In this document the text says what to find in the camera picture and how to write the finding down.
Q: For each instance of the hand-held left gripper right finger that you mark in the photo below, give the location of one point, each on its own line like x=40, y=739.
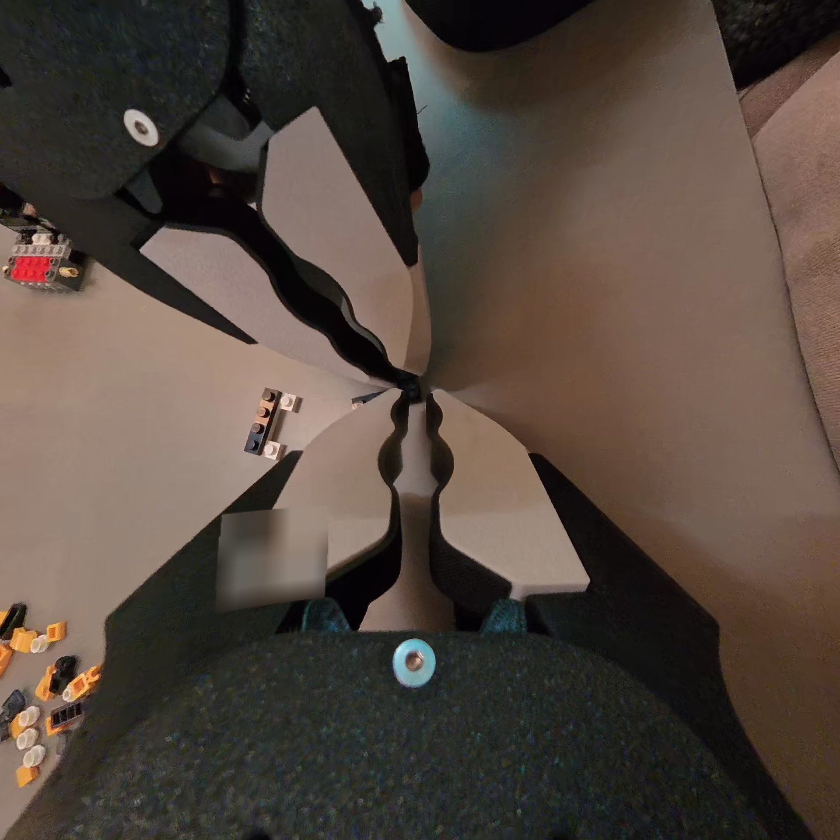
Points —
x=499, y=512

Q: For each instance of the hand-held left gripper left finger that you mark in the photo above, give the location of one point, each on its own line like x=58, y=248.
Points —
x=341, y=472

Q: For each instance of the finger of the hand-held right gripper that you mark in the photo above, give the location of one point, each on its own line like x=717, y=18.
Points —
x=216, y=289
x=328, y=210

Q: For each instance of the small black lego piece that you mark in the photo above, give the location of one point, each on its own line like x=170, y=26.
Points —
x=407, y=386

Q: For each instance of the person's right forearm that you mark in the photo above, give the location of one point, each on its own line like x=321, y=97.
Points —
x=499, y=23

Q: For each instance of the black and white lego assembly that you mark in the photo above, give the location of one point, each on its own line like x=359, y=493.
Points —
x=269, y=423

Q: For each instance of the orange and black lego car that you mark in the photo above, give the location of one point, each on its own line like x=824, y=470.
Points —
x=39, y=262

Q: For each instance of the pile of loose lego parts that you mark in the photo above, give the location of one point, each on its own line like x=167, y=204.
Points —
x=39, y=689

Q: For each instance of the beige sweatshirt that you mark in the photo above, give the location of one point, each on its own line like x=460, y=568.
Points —
x=800, y=262

